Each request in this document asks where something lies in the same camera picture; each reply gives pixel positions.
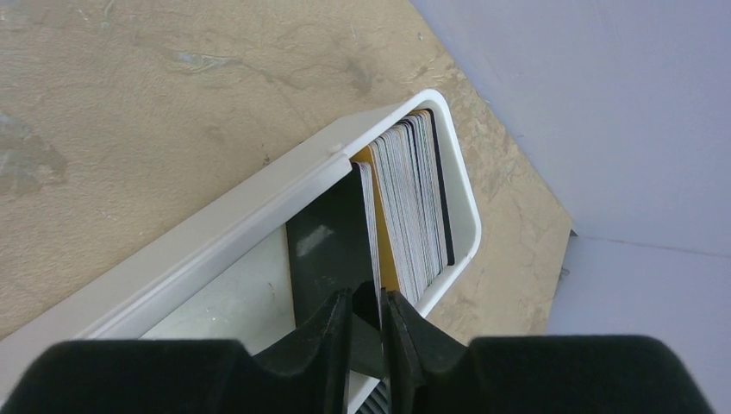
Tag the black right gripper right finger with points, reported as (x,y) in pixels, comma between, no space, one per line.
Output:
(430,372)

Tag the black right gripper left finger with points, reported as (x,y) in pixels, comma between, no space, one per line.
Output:
(306,371)

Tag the black credit card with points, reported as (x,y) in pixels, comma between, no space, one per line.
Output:
(333,245)

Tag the white plastic card bin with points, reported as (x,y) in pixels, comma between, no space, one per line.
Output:
(222,271)

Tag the stack of cards in bin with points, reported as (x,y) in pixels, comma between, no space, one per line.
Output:
(414,235)

